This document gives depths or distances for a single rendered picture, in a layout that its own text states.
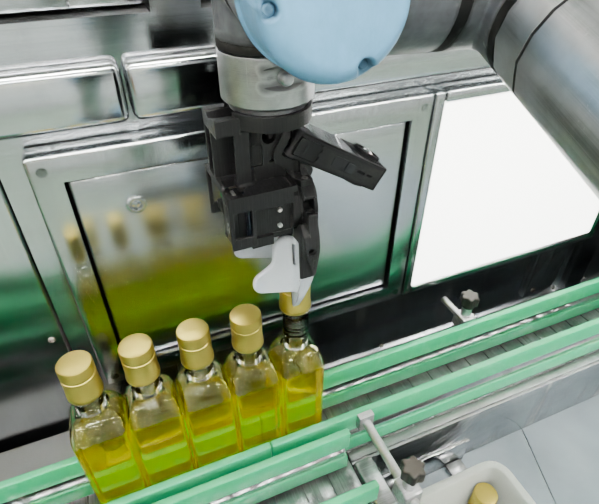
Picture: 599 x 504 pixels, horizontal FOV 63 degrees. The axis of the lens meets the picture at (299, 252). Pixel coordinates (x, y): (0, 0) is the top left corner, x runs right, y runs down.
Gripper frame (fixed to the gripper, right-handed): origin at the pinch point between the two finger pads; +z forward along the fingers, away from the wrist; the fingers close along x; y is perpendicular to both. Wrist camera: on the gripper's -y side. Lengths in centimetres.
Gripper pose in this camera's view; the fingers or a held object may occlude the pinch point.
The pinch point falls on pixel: (293, 281)
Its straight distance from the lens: 52.4
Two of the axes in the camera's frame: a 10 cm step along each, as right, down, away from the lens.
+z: 0.0, 7.9, 6.1
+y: -9.1, 2.5, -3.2
